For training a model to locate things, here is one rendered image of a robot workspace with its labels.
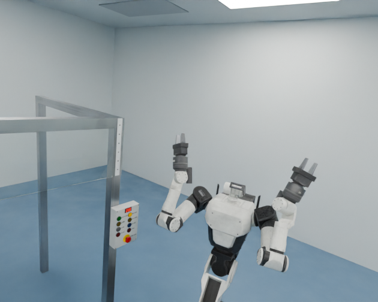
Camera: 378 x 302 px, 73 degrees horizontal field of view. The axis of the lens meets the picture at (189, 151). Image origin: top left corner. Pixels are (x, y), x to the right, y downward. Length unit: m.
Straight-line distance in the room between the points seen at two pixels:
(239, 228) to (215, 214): 0.15
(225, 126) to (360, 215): 2.13
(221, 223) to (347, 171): 2.47
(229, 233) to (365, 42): 2.85
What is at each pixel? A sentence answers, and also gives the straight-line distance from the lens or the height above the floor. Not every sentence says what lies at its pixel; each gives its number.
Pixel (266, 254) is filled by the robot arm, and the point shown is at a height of 1.21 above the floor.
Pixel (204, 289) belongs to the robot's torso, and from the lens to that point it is 1.74.
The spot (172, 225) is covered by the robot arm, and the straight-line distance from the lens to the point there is 1.46.
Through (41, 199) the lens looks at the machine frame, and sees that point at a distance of 2.71.
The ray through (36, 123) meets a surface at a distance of 1.31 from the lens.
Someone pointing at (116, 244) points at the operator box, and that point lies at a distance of 1.73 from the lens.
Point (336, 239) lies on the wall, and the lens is 4.04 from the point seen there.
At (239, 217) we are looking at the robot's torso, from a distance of 1.50.
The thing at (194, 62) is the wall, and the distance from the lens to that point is 4.48.
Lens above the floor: 1.91
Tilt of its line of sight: 14 degrees down
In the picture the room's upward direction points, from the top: 7 degrees clockwise
